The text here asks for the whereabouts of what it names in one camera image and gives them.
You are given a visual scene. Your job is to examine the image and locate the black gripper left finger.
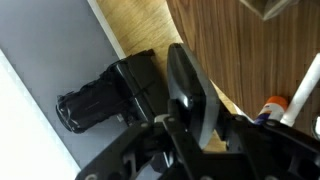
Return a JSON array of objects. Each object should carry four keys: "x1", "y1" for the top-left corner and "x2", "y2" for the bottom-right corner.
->
[{"x1": 74, "y1": 99, "x2": 205, "y2": 180}]

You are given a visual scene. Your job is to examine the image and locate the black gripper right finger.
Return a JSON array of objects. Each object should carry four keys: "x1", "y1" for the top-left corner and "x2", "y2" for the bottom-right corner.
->
[{"x1": 203, "y1": 114, "x2": 320, "y2": 180}]

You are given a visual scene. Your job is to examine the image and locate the transparent grey penholder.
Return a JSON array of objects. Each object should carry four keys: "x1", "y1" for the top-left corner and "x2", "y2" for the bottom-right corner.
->
[{"x1": 239, "y1": 0, "x2": 301, "y2": 22}]

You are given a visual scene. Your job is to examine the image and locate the glue bottle with orange cap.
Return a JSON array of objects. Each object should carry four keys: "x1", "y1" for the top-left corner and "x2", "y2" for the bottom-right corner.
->
[{"x1": 253, "y1": 95, "x2": 289, "y2": 126}]

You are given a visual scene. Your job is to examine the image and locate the white marker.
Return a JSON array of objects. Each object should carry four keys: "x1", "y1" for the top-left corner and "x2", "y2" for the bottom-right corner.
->
[{"x1": 280, "y1": 52, "x2": 320, "y2": 128}]

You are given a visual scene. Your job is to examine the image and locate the oval wooden table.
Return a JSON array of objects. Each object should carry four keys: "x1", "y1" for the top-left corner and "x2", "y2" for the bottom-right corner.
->
[{"x1": 165, "y1": 0, "x2": 320, "y2": 138}]

